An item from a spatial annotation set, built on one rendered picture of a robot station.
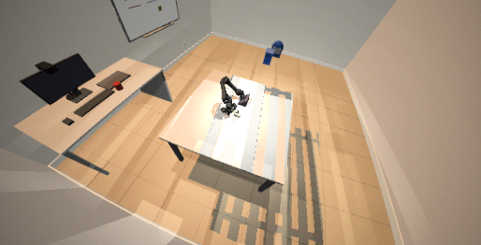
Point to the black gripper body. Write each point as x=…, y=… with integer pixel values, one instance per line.
x=224, y=109

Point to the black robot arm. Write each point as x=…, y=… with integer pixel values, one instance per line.
x=225, y=96

